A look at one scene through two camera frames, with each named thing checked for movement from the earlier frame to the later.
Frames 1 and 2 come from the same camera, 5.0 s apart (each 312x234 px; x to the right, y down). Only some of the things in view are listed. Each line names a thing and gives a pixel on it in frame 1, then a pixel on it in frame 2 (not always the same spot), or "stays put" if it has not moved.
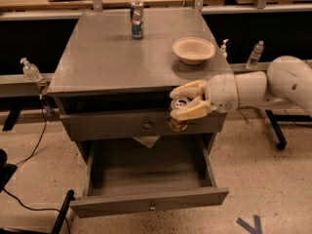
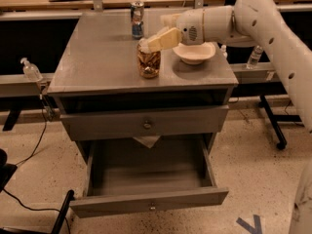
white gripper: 222,93 → 190,27
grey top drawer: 118,126 stays put
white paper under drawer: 147,140 stays put
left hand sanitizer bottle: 30,70 stays put
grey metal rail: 15,86 stays put
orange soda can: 179,126 → 149,62
